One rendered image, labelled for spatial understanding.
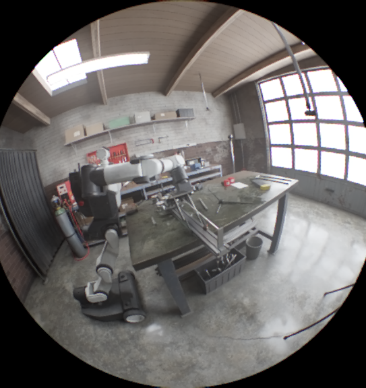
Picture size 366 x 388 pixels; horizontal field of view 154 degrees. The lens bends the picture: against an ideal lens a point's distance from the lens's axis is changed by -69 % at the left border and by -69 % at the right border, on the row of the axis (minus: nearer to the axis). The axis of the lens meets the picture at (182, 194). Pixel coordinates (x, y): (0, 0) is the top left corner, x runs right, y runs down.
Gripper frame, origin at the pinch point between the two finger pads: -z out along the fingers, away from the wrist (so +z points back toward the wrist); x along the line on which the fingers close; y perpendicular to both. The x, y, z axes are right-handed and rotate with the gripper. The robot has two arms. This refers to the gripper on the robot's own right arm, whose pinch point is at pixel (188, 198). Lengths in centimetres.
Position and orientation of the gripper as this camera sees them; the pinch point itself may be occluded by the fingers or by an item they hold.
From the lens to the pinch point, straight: 79.5
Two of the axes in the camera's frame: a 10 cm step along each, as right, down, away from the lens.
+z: -3.5, -9.2, 1.6
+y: 2.7, -2.6, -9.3
